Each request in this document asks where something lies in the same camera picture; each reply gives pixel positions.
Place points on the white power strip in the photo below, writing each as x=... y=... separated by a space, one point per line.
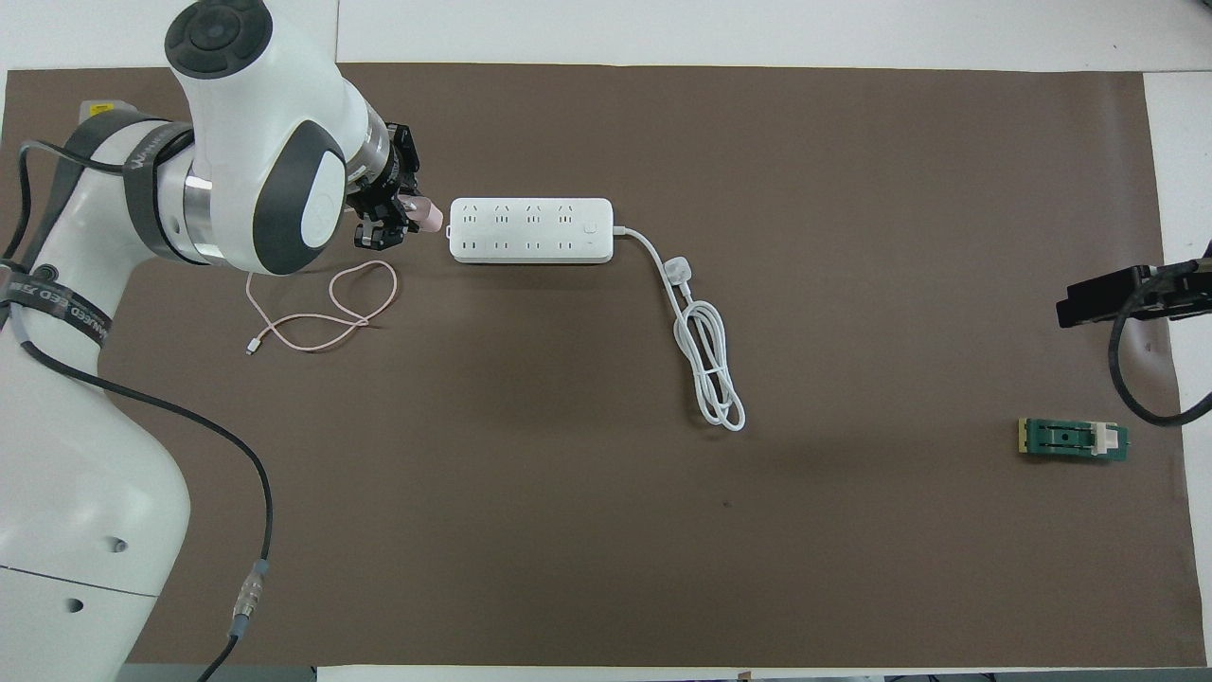
x=530 y=233

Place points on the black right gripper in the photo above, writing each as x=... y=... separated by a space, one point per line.
x=1184 y=292

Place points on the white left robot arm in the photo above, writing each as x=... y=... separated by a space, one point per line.
x=95 y=493

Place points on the grey on-off switch box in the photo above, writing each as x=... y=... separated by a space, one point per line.
x=95 y=107

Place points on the brown table mat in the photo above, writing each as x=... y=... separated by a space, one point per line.
x=606 y=549

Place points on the pink USB charger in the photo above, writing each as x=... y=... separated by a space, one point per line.
x=428 y=216

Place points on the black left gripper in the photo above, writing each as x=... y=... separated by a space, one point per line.
x=400 y=161

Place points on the green knife switch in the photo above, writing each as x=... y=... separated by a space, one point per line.
x=1060 y=440

